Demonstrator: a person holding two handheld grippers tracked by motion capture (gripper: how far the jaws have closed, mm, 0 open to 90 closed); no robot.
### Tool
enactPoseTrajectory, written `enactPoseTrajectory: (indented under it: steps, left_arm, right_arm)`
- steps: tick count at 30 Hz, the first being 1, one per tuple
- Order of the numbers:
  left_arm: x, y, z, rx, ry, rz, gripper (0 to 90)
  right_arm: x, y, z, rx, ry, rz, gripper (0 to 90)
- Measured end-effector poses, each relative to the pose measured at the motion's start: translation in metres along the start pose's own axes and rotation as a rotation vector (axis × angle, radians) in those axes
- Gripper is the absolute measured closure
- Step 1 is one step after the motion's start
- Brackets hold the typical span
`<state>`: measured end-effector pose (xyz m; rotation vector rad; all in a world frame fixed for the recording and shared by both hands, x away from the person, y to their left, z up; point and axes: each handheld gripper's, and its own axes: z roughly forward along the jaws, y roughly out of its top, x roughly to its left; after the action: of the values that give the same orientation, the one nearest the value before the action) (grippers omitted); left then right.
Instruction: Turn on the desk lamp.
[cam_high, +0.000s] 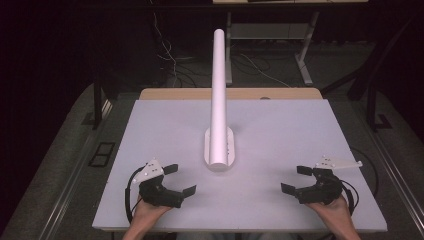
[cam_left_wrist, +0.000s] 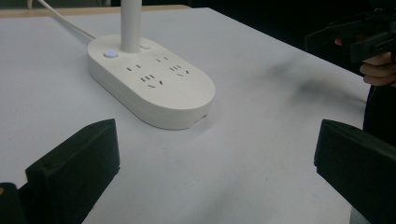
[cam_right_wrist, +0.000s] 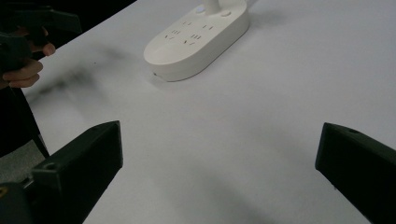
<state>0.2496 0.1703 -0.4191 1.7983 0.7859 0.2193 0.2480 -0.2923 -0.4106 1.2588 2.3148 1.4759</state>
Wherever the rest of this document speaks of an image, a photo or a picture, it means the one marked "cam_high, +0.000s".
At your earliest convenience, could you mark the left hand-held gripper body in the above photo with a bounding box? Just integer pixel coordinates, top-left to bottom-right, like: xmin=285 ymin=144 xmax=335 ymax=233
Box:
xmin=131 ymin=158 xmax=185 ymax=210

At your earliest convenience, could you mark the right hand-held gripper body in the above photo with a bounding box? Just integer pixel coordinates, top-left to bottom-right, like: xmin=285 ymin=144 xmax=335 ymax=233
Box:
xmin=294 ymin=155 xmax=364 ymax=206

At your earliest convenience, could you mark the person's left hand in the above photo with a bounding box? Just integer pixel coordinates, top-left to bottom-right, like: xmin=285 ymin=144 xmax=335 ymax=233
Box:
xmin=127 ymin=195 xmax=174 ymax=232

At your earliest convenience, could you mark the person's right hand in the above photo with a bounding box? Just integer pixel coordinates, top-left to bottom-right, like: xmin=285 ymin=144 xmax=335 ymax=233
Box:
xmin=305 ymin=195 xmax=357 ymax=232

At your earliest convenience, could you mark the white oval tube base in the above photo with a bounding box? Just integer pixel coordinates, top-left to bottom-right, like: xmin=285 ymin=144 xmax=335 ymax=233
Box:
xmin=203 ymin=126 xmax=236 ymax=173

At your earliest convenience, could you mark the long white tube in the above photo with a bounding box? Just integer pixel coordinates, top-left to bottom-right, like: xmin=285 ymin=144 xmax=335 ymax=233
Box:
xmin=209 ymin=28 xmax=230 ymax=167

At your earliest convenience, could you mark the black metal stand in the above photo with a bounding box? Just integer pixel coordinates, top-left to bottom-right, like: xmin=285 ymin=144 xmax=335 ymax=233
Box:
xmin=321 ymin=13 xmax=418 ymax=133
xmin=81 ymin=78 xmax=113 ymax=132

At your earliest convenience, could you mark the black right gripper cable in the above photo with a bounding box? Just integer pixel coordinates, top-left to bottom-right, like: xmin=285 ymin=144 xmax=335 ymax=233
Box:
xmin=339 ymin=179 xmax=360 ymax=216

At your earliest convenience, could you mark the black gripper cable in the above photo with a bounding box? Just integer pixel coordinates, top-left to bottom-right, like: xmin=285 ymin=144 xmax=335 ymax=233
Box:
xmin=124 ymin=165 xmax=148 ymax=225
xmin=339 ymin=179 xmax=360 ymax=216

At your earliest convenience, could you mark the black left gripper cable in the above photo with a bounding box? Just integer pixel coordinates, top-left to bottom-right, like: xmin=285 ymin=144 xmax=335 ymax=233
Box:
xmin=124 ymin=165 xmax=148 ymax=225

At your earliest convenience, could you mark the thin black cable loop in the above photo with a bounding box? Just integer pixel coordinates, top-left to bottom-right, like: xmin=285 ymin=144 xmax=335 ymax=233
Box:
xmin=349 ymin=147 xmax=380 ymax=198

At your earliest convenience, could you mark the black floor socket frame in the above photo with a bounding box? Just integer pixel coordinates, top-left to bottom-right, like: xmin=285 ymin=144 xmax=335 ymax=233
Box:
xmin=87 ymin=141 xmax=116 ymax=168

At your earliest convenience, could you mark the white floor cable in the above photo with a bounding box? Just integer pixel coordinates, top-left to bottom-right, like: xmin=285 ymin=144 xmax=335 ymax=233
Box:
xmin=238 ymin=52 xmax=293 ymax=89
xmin=148 ymin=0 xmax=179 ymax=88

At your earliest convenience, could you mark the desk with grey metal frame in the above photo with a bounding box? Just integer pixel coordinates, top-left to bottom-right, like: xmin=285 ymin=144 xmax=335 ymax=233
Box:
xmin=211 ymin=0 xmax=370 ymax=88

